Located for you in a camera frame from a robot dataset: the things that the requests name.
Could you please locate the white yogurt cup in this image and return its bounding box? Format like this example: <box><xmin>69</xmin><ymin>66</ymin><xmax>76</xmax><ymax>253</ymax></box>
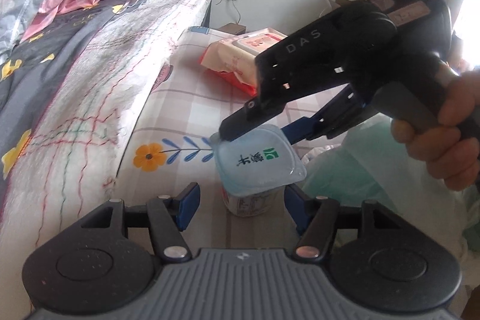
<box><xmin>210</xmin><ymin>124</ymin><xmax>307</xmax><ymax>217</ymax></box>

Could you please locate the person's right hand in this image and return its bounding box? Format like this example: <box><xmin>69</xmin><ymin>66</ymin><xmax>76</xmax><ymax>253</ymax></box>
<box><xmin>391</xmin><ymin>71</ymin><xmax>479</xmax><ymax>192</ymax></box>

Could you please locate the plaid floral mattress sheet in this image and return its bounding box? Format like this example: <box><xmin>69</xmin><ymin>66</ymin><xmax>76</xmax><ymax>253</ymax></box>
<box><xmin>115</xmin><ymin>27</ymin><xmax>298</xmax><ymax>251</ymax></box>

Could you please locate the red wet wipes pack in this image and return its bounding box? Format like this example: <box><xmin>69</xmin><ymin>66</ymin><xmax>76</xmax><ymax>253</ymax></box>
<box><xmin>199</xmin><ymin>28</ymin><xmax>286</xmax><ymax>97</ymax></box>

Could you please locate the open cardboard box of items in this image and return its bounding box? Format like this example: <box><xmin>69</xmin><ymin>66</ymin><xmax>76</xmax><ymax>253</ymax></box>
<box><xmin>319</xmin><ymin>0</ymin><xmax>351</xmax><ymax>18</ymax></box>

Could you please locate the translucent green plastic bag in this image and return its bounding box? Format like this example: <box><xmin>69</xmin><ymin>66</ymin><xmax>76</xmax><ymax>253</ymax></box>
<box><xmin>302</xmin><ymin>115</ymin><xmax>479</xmax><ymax>268</ymax></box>

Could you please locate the small brown box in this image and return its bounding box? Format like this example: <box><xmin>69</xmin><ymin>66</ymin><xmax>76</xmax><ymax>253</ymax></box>
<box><xmin>218</xmin><ymin>23</ymin><xmax>247</xmax><ymax>36</ymax></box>

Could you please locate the white red-lined blanket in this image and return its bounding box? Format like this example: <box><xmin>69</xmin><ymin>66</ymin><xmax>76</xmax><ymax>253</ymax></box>
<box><xmin>0</xmin><ymin>0</ymin><xmax>222</xmax><ymax>268</ymax></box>

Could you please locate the dark grey floral quilt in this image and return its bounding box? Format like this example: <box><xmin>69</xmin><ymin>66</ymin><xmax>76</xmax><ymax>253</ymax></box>
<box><xmin>1</xmin><ymin>0</ymin><xmax>145</xmax><ymax>196</ymax></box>

